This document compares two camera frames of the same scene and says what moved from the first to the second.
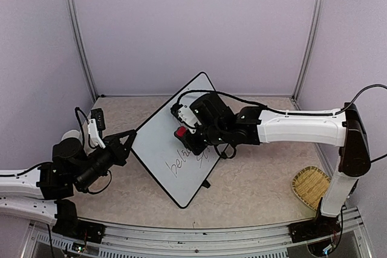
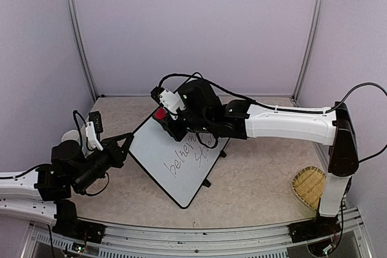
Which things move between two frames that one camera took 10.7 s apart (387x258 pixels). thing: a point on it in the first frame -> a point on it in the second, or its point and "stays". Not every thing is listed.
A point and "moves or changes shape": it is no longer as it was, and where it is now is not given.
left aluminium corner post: [76, 31] stays
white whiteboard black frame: [173, 163] stays
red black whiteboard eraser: [181, 132] moves or changes shape
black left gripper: [121, 159] stays
